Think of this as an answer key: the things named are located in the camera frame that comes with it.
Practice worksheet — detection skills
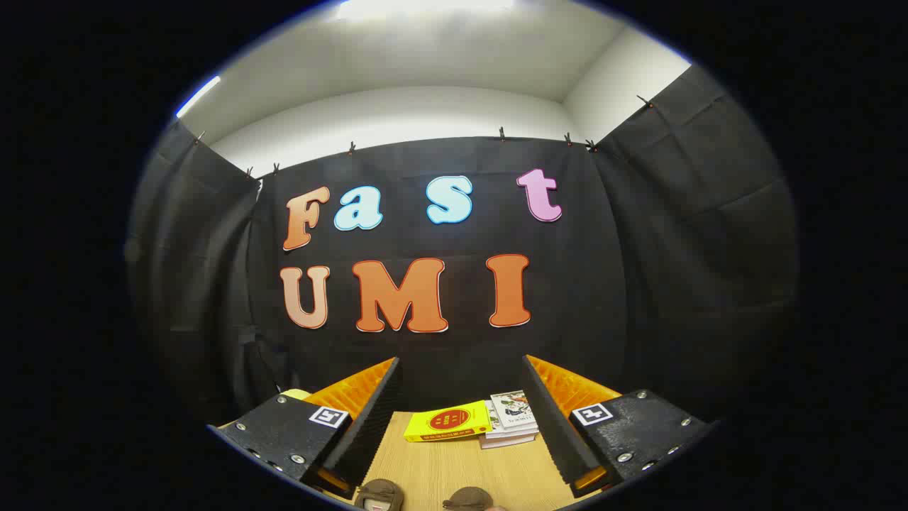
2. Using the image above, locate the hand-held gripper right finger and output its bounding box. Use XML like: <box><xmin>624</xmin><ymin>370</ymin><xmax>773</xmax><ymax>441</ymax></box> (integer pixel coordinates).
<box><xmin>523</xmin><ymin>354</ymin><xmax>714</xmax><ymax>499</ymax></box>

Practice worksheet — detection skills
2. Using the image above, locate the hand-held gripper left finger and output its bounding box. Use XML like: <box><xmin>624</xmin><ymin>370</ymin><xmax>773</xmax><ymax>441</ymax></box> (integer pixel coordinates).
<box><xmin>208</xmin><ymin>357</ymin><xmax>402</xmax><ymax>499</ymax></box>

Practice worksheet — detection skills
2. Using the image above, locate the brown suede shoe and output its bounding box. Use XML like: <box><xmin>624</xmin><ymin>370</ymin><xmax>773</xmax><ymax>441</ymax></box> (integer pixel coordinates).
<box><xmin>443</xmin><ymin>487</ymin><xmax>495</xmax><ymax>511</ymax></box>
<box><xmin>355</xmin><ymin>478</ymin><xmax>405</xmax><ymax>511</ymax></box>

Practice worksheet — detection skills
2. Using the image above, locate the white illustrated book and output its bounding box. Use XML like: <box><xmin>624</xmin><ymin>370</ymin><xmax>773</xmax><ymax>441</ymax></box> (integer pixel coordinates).
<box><xmin>489</xmin><ymin>390</ymin><xmax>540</xmax><ymax>435</ymax></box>

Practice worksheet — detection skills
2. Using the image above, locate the yellow book with red circle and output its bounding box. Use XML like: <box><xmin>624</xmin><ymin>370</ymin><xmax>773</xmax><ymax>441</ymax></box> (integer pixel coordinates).
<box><xmin>403</xmin><ymin>400</ymin><xmax>494</xmax><ymax>443</ymax></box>

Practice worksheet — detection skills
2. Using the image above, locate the black backdrop cloth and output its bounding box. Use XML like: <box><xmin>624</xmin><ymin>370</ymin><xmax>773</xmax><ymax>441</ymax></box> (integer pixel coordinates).
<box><xmin>126</xmin><ymin>65</ymin><xmax>801</xmax><ymax>430</ymax></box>

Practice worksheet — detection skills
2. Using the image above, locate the row of black cloth clips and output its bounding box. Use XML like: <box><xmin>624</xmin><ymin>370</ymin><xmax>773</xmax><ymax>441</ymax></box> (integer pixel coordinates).
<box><xmin>192</xmin><ymin>94</ymin><xmax>657</xmax><ymax>180</ymax></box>

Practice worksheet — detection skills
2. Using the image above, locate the ceiling light strip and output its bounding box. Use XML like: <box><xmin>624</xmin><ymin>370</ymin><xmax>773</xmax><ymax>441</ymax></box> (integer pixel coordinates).
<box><xmin>176</xmin><ymin>75</ymin><xmax>222</xmax><ymax>119</ymax></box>

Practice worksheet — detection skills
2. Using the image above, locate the ceiling light panel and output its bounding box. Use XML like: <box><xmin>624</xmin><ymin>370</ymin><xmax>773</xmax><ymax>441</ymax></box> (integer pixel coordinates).
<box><xmin>336</xmin><ymin>0</ymin><xmax>516</xmax><ymax>20</ymax></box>

